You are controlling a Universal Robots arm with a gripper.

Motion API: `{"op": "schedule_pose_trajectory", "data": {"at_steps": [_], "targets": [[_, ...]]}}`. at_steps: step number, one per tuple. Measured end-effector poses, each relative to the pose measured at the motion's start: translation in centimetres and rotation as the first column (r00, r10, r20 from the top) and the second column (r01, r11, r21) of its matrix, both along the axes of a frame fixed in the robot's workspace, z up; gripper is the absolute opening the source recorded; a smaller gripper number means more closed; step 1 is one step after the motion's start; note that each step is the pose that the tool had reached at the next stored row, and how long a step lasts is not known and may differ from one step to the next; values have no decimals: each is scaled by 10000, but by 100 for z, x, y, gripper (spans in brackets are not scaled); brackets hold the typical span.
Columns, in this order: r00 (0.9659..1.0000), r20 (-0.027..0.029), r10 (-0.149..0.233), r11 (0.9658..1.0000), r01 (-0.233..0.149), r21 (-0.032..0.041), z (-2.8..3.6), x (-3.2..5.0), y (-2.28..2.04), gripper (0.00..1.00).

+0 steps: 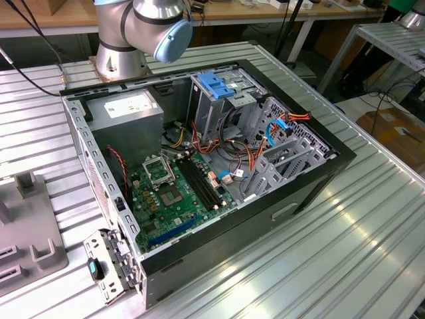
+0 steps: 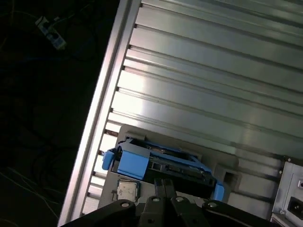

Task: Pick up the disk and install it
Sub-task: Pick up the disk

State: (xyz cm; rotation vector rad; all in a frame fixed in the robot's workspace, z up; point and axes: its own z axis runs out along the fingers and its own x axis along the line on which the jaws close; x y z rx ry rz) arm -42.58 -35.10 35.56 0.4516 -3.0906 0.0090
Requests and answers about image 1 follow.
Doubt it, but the blue data wire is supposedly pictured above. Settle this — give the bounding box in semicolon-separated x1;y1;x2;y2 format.
217;119;293;182

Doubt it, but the CPU socket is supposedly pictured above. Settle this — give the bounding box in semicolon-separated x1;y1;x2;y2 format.
158;184;185;209

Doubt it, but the wooden desk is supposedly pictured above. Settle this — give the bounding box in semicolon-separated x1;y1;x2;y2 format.
0;0;388;39

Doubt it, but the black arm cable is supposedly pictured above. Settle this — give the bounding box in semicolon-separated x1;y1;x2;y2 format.
0;0;66;98

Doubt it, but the grey metal slot bracket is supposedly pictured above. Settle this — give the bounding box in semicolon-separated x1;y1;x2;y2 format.
82;228;142;306

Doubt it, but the black latch with blue insert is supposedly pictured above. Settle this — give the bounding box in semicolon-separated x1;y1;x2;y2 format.
86;257;106;282

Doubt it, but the orange yellow wire bundle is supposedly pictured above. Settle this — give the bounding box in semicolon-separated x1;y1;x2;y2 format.
162;119;266;177

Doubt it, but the grey optical drive cage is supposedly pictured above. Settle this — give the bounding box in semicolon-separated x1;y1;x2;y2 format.
185;68;266;144

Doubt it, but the black PC case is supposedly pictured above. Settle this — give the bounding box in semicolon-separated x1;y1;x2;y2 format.
58;58;358;310

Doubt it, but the small brown cardboard box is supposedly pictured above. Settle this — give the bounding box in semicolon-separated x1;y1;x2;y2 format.
47;0;73;17

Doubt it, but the flat brown cardboard box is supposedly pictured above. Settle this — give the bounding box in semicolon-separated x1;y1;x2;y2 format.
357;108;425;160

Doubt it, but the red black twisted wire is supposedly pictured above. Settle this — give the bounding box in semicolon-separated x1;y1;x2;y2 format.
106;145;130;200

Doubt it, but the metal socket cover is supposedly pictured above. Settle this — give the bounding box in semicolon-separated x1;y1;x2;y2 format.
141;154;176;187

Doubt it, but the blue drive bay latch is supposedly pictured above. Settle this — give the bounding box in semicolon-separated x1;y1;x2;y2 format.
197;72;235;100

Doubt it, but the grey power supply unit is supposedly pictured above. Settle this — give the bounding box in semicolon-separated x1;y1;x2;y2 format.
84;88;165;173

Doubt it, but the slatted metal side table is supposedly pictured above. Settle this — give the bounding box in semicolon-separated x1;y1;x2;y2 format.
317;22;425;97

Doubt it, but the orange red power wire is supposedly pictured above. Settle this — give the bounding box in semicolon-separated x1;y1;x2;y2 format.
247;111;312;173

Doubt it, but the green motherboard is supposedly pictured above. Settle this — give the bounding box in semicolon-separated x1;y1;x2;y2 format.
127;149;240;255

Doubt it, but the black RAM slot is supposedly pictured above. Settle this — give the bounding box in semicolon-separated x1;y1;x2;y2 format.
175;156;218;211
184;153;226;207

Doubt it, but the grey parts rack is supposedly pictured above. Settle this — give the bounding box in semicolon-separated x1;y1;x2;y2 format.
0;171;70;298

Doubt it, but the grey metal disk bay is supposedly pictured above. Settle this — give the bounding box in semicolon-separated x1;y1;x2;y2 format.
240;96;336;203

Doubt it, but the blue expansion slot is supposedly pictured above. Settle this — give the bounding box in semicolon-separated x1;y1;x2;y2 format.
147;215;201;249

